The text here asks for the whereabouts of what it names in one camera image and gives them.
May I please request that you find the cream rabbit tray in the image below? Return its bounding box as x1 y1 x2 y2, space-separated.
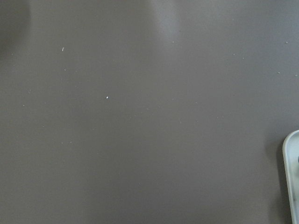
283 130 299 224

